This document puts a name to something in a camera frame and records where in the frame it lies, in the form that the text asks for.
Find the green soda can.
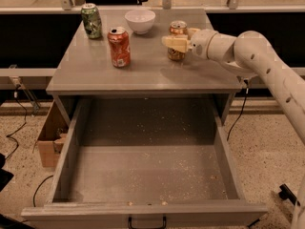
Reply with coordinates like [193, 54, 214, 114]
[81, 3, 102, 39]

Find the orange soda can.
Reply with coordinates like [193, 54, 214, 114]
[168, 20, 188, 61]

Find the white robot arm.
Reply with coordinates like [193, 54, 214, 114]
[162, 29, 305, 143]

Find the grey cabinet counter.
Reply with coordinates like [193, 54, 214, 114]
[47, 7, 241, 116]

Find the cardboard box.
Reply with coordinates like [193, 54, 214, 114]
[36, 102, 68, 168]

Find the open grey top drawer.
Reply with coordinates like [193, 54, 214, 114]
[22, 97, 267, 229]

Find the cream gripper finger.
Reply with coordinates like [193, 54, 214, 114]
[161, 35, 192, 52]
[188, 28, 200, 38]

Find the black drawer handle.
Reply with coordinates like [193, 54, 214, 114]
[127, 217, 167, 229]

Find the black cable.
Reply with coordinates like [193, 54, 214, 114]
[5, 84, 29, 161]
[226, 79, 250, 142]

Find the black cable floor left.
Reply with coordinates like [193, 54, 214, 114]
[32, 175, 54, 207]

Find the black cable left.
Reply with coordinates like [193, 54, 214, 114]
[5, 84, 29, 161]

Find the black cable right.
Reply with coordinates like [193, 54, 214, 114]
[226, 79, 250, 142]

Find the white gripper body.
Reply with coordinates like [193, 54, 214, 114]
[190, 29, 217, 60]

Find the white bowl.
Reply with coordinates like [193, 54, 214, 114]
[125, 10, 155, 34]

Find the red soda can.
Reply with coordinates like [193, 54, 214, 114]
[108, 27, 131, 68]

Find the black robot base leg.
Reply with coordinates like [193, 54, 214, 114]
[278, 184, 299, 205]

